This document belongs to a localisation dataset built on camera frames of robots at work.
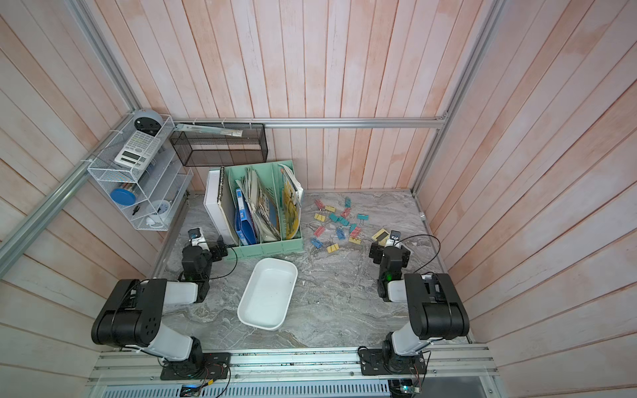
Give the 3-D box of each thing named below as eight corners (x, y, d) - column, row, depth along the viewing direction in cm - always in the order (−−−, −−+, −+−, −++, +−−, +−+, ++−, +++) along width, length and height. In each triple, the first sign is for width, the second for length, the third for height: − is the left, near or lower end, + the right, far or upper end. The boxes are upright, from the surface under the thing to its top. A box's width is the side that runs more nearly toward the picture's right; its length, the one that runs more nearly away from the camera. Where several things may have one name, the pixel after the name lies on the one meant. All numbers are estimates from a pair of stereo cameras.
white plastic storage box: (238, 326, 83) (233, 321, 78) (260, 263, 98) (257, 255, 93) (285, 336, 81) (283, 331, 76) (300, 270, 96) (299, 262, 91)
